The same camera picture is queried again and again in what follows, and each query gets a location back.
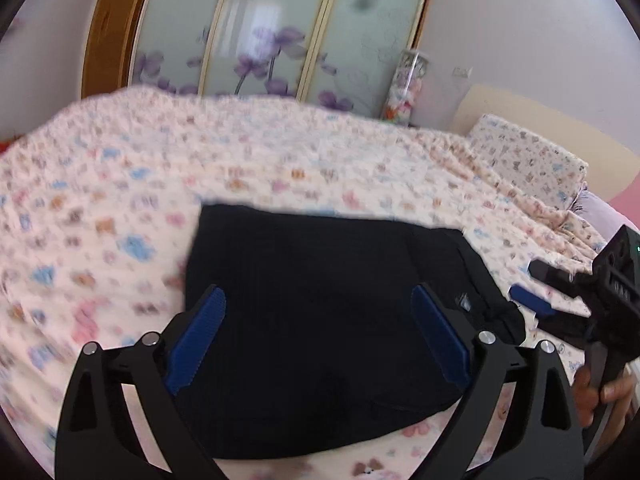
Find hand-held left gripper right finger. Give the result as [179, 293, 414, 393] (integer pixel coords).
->
[409, 282, 587, 480]

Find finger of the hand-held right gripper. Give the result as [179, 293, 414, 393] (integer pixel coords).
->
[529, 258, 601, 302]
[509, 285, 597, 342]

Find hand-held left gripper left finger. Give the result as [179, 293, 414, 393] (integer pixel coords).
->
[55, 285, 229, 480]

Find black pants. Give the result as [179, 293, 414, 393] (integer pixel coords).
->
[184, 202, 527, 461]

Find person's right hand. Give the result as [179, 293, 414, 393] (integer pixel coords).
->
[571, 362, 640, 429]

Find purple cloth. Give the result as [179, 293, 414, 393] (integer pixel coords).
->
[574, 190, 632, 257]

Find printed pillow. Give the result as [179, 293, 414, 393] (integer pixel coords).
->
[467, 113, 591, 212]

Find cream headboard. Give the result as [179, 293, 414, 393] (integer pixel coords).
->
[450, 83, 640, 207]

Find printed bed sheet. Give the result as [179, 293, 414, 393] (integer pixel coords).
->
[0, 85, 617, 480]

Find clear jar of plush toys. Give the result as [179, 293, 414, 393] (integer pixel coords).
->
[382, 48, 431, 127]

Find wooden door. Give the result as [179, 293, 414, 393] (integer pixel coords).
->
[80, 0, 154, 102]

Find glass door wardrobe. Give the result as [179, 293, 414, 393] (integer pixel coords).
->
[127, 0, 434, 117]

